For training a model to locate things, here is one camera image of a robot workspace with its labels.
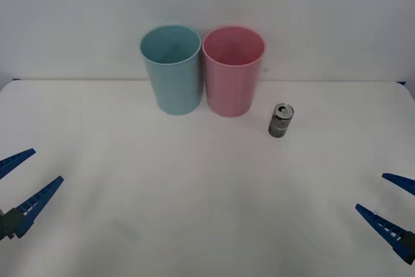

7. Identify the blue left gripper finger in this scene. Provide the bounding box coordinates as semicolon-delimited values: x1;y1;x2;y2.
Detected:
0;176;65;241
0;148;37;181

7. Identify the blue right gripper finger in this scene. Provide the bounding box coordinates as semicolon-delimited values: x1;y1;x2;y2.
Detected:
381;173;415;197
355;203;415;265

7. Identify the dark drink can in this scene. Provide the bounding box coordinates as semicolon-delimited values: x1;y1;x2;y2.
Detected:
267;102;295;139

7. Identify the pale blue plastic bin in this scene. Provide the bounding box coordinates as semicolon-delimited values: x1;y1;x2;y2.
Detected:
139;24;202;116

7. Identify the pink plastic bin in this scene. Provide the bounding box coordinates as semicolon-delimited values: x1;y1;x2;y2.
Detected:
201;25;266;118

